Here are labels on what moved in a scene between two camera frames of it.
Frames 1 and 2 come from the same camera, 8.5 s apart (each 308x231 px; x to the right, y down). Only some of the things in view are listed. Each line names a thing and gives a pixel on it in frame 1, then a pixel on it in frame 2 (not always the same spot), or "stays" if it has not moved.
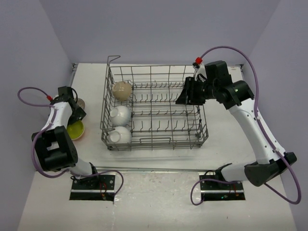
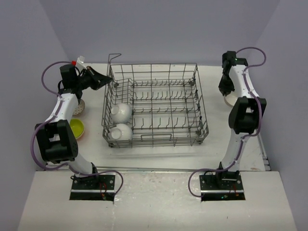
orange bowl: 81,138 stays
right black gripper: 188,96 to 224,89
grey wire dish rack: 140,111 stays
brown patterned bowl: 81,103 stays
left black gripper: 79,114 to 98,80
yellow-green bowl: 76,130 stays
